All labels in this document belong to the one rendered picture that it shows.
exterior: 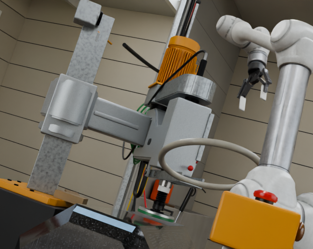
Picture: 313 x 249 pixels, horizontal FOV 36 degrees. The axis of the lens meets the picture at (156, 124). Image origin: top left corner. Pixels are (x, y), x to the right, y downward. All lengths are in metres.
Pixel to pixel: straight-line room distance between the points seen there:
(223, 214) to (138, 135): 2.62
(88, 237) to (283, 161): 1.08
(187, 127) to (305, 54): 1.20
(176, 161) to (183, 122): 0.23
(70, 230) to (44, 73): 7.55
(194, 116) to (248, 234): 2.05
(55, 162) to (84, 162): 5.50
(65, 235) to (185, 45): 1.73
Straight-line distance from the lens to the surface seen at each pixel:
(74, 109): 3.17
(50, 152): 3.23
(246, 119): 7.81
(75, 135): 3.20
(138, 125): 3.34
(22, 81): 9.96
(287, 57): 1.69
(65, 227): 2.34
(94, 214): 2.35
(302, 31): 1.71
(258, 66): 2.23
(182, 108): 2.74
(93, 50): 3.31
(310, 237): 1.59
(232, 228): 0.74
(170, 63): 3.47
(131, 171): 5.32
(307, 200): 1.63
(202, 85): 2.75
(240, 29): 2.18
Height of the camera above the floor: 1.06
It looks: 7 degrees up
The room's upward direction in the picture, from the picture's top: 18 degrees clockwise
